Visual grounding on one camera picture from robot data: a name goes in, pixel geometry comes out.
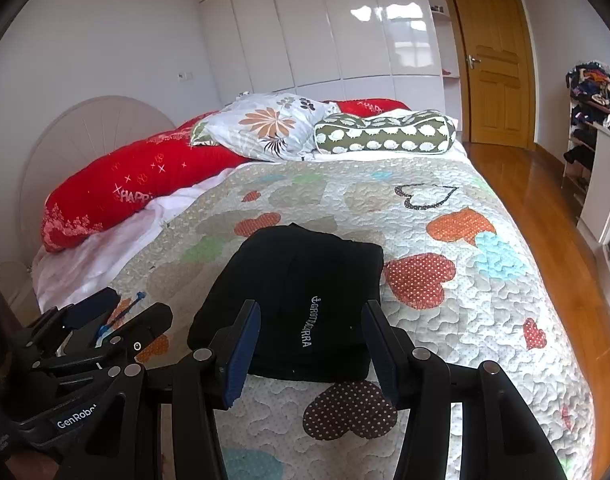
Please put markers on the white shelf unit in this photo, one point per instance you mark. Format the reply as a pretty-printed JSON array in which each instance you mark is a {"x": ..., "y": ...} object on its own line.
[{"x": 602, "y": 180}]

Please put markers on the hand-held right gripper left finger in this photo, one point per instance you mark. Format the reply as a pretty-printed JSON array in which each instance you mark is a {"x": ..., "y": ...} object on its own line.
[{"x": 242, "y": 350}]

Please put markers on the black pants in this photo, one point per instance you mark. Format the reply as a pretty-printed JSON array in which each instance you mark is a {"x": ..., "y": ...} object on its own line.
[{"x": 295, "y": 270}]

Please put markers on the heart pattern quilt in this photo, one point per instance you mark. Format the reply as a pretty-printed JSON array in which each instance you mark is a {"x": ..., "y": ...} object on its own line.
[{"x": 485, "y": 310}]

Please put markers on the white bed sheet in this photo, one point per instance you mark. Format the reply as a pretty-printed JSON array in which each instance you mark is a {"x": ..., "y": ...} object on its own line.
[{"x": 85, "y": 260}]

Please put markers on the wooden door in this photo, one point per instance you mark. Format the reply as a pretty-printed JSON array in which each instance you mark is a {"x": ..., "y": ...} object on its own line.
[{"x": 495, "y": 60}]

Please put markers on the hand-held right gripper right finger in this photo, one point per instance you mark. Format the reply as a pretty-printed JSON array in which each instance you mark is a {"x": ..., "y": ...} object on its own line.
[{"x": 380, "y": 345}]

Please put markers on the pile of mixed clothing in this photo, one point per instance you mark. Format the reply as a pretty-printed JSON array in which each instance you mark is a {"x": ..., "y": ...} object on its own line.
[{"x": 592, "y": 80}]

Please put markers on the round beige headboard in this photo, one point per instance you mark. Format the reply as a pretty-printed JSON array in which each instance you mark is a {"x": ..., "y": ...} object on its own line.
[{"x": 85, "y": 130}]

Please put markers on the green sheep pattern bolster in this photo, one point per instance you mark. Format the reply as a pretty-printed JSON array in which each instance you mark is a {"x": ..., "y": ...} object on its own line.
[{"x": 385, "y": 135}]

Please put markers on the white floral pillow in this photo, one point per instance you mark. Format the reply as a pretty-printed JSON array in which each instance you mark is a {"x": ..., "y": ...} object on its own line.
[{"x": 265, "y": 125}]

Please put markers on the long red pillow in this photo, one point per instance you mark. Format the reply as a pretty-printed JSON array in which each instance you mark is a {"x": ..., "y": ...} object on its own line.
[{"x": 135, "y": 175}]

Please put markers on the white glossy wardrobe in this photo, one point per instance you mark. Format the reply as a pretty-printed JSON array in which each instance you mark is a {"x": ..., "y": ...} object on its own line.
[{"x": 310, "y": 20}]

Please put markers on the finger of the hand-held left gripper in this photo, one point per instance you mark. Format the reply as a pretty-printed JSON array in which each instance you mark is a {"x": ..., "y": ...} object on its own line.
[
  {"x": 87, "y": 312},
  {"x": 145, "y": 322}
]

